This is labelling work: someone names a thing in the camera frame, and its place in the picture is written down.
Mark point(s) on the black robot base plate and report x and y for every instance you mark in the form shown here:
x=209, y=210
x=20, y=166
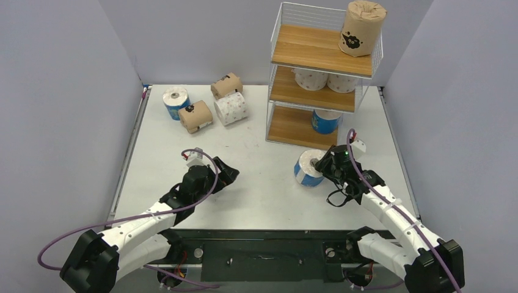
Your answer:
x=262, y=255

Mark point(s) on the white wire wooden shelf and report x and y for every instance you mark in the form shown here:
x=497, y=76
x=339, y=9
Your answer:
x=305, y=37

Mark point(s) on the floral white paper roll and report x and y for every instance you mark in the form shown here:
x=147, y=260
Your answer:
x=341, y=83
x=310, y=79
x=231, y=108

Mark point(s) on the blue paper roll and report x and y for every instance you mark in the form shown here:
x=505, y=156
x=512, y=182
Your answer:
x=305, y=171
x=175, y=98
x=325, y=121

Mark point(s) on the brown paper roll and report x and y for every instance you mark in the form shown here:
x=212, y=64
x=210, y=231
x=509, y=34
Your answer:
x=227, y=85
x=361, y=28
x=195, y=116

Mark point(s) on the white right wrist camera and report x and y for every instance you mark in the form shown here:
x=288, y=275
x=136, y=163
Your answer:
x=358, y=148

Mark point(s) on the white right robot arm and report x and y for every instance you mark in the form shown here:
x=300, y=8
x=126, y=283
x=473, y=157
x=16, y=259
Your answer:
x=421, y=259

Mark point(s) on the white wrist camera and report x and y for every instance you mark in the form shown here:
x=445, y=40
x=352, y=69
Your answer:
x=193, y=158
x=358, y=148

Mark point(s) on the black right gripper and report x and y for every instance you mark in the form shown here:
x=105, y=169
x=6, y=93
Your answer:
x=327, y=166

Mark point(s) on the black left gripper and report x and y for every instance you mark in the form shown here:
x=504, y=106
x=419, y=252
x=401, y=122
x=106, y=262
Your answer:
x=227, y=174

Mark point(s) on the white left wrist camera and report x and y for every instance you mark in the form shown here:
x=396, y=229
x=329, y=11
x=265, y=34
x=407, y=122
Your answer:
x=193, y=158

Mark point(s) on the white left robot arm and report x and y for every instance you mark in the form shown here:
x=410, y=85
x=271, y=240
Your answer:
x=99, y=260

